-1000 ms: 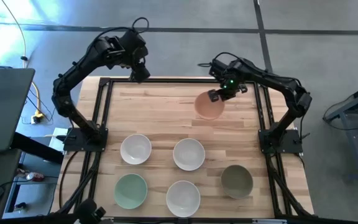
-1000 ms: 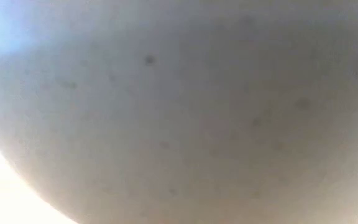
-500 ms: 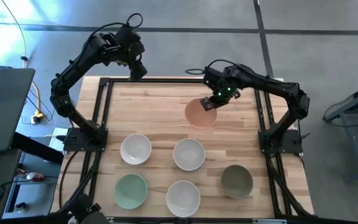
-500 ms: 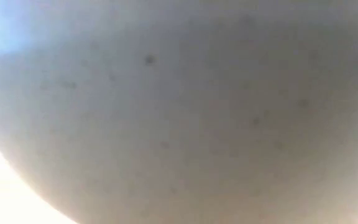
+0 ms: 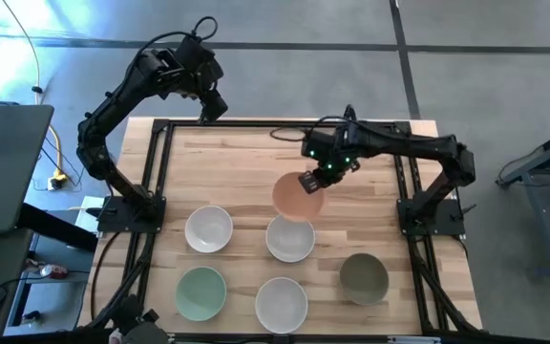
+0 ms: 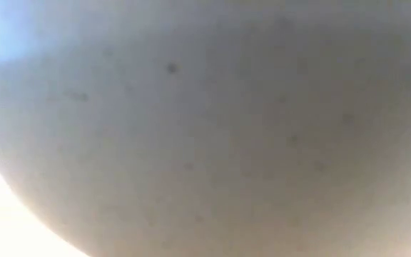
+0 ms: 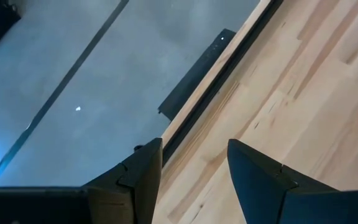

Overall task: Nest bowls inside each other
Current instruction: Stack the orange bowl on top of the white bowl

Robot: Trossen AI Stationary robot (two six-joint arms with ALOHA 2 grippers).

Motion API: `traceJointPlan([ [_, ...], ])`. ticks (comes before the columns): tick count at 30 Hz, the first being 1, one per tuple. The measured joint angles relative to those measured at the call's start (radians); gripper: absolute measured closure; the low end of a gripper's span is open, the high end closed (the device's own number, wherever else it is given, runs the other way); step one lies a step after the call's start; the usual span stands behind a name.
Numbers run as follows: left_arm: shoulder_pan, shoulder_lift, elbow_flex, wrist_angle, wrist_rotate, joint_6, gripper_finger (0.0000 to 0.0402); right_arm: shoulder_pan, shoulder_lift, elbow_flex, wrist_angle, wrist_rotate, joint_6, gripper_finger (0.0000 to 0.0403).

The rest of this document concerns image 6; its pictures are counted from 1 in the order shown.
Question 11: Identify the white speckled bowl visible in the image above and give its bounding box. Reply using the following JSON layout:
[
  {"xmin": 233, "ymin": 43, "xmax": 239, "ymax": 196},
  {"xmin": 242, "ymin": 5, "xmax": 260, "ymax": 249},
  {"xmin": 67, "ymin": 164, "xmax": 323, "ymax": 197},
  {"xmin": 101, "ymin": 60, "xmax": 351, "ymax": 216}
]
[{"xmin": 0, "ymin": 0, "xmax": 411, "ymax": 257}]

